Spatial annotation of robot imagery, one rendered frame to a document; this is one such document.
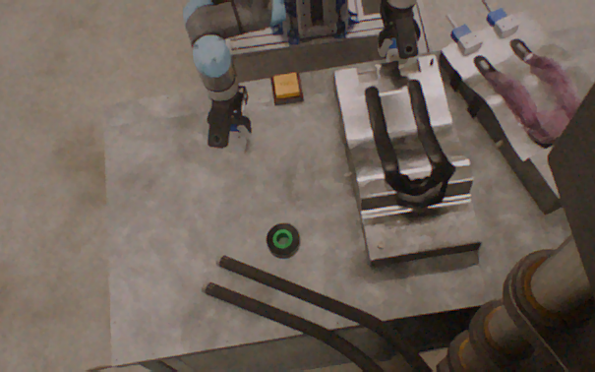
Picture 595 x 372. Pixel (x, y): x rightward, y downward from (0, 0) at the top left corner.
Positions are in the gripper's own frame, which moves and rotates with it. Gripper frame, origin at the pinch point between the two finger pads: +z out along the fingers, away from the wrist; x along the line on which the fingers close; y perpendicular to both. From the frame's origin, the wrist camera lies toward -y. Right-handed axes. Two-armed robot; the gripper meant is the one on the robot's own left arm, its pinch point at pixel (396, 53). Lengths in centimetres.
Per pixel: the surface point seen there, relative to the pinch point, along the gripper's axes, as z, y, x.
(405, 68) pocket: -1.7, -6.0, -0.6
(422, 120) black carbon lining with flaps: -3.2, -22.5, -0.6
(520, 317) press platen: -68, -84, 11
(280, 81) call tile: 0.9, -0.8, 31.7
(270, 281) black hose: -2, -55, 43
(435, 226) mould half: -1.4, -49.5, 3.3
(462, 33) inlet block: -2.3, 0.5, -17.4
